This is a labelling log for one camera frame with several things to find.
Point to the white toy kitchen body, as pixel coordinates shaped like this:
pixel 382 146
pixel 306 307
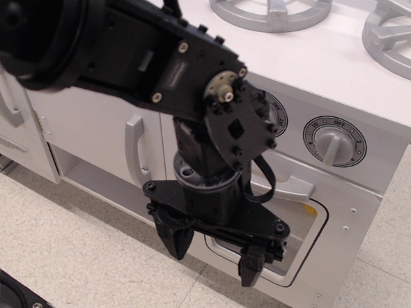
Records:
pixel 320 71

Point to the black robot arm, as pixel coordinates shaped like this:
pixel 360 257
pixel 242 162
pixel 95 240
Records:
pixel 154 59

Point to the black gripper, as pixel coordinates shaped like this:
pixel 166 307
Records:
pixel 230 213

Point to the silver cabinet door handle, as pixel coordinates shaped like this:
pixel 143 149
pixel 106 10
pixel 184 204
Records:
pixel 134 130

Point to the white toy oven door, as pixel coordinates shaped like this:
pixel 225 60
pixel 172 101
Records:
pixel 327 230

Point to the grey right timer knob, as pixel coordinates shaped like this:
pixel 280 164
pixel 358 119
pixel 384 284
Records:
pixel 334 141

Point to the aluminium frame rail left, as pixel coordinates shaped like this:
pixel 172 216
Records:
pixel 6 165

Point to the silver burner grate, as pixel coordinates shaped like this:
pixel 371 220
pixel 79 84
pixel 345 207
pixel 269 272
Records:
pixel 272 16
pixel 386 35

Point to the silver right burner grate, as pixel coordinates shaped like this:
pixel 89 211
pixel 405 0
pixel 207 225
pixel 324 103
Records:
pixel 386 35

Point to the silver oven door handle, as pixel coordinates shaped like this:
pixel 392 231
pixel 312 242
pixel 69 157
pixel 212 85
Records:
pixel 293 189

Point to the white left fridge door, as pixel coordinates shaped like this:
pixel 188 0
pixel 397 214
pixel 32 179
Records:
pixel 26 144

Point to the grey middle temperature knob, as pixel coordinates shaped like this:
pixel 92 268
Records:
pixel 277 114

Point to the white cabinet door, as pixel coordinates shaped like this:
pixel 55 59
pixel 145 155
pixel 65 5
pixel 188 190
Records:
pixel 91 126

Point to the silver middle burner grate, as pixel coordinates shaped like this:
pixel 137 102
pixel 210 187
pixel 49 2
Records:
pixel 272 16

